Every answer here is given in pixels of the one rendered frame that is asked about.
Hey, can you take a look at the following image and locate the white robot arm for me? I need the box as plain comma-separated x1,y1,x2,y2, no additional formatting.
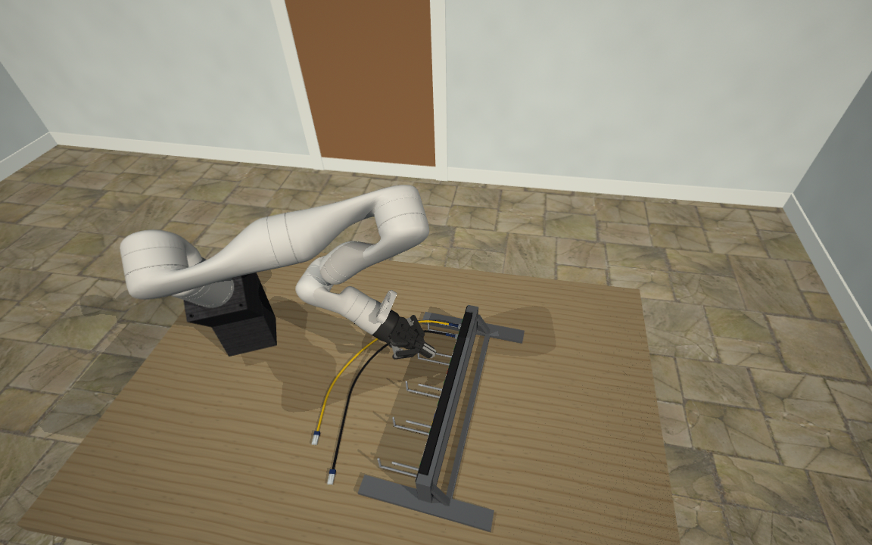
120,185,429,335

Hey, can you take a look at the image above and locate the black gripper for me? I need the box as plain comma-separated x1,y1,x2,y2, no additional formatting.
372,310,436,360

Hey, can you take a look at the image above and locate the dark grey patch panel rack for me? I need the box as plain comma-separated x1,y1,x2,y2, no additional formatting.
358,305,525,531

